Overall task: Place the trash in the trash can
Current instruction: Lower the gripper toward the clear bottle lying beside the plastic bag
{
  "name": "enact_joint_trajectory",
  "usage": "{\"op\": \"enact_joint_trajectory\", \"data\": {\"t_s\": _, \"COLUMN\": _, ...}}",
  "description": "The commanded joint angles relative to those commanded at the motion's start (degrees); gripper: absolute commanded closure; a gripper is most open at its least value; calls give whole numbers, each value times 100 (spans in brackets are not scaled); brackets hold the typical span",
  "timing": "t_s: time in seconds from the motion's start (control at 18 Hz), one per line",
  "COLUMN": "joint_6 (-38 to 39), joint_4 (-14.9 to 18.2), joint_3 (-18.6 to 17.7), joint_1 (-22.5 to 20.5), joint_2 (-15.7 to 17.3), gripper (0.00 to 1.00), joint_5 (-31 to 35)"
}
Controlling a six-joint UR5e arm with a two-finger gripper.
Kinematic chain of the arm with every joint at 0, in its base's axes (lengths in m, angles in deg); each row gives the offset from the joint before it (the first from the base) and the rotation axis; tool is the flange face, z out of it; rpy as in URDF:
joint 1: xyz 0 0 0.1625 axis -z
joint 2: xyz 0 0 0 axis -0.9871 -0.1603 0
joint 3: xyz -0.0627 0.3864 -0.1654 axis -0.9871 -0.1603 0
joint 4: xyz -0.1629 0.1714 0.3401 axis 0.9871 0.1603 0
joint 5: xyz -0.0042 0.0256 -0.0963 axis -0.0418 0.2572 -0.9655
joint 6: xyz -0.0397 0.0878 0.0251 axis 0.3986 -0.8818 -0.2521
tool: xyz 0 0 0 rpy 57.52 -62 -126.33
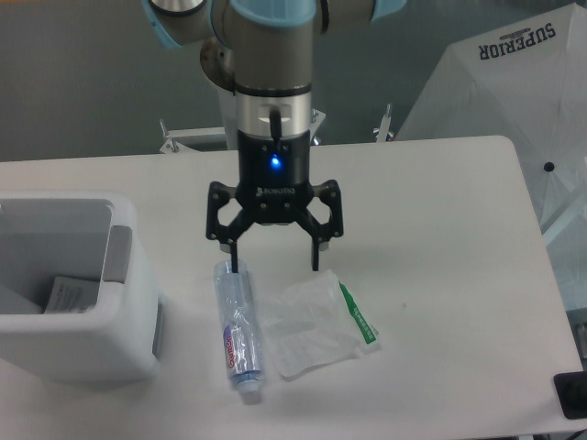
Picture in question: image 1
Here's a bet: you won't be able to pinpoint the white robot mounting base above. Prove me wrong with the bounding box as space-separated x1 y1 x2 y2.
159 88 395 154

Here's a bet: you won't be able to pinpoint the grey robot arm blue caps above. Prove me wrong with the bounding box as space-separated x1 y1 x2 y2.
143 1 403 256

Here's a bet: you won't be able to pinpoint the crushed clear plastic bottle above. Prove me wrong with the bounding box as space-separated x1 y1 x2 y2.
214 260 264 404

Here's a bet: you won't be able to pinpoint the black device at table corner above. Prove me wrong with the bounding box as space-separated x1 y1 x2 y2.
553 371 586 420

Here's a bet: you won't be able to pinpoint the white plastic trash can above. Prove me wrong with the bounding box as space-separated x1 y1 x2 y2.
1 190 164 382

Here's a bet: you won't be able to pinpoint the white Superior umbrella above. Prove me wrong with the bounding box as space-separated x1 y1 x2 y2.
398 4 586 311

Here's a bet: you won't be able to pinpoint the clear plastic bag green strip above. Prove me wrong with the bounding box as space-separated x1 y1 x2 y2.
258 269 382 380

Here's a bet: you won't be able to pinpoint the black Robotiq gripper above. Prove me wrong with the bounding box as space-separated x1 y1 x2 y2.
205 131 344 273

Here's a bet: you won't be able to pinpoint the paper sheet in trash can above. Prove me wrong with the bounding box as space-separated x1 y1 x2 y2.
44 276 100 314

